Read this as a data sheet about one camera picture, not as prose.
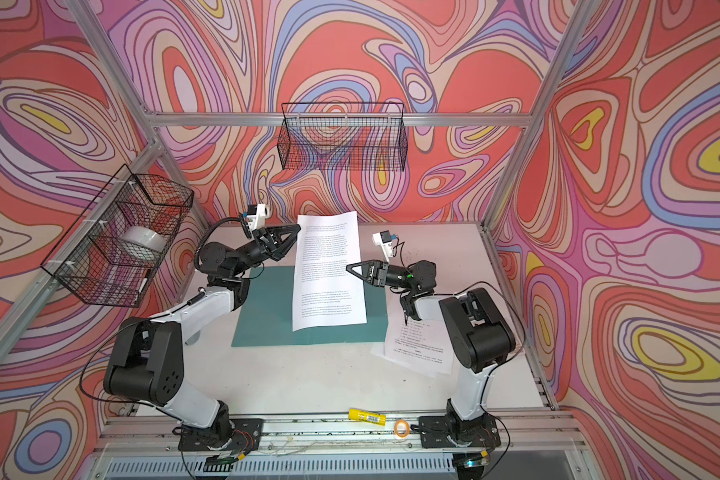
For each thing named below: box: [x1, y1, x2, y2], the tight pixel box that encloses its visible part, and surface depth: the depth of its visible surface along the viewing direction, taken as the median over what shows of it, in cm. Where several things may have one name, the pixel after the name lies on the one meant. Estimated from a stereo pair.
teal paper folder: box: [231, 266, 389, 347], surface depth 76 cm
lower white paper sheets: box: [370, 297, 454, 379], surface depth 89 cm
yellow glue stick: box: [348, 408, 387, 426], surface depth 76 cm
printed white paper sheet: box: [292, 211, 367, 332], surface depth 78 cm
